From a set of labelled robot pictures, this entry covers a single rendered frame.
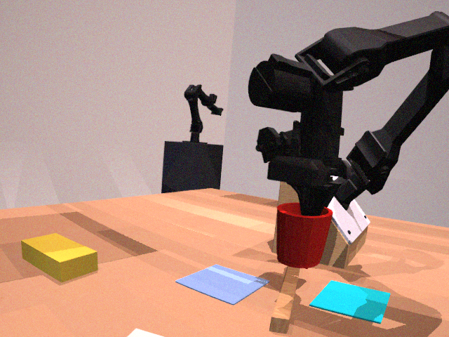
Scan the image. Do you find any light wooden plank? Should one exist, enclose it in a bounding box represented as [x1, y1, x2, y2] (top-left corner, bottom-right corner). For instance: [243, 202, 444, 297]
[269, 266, 300, 334]

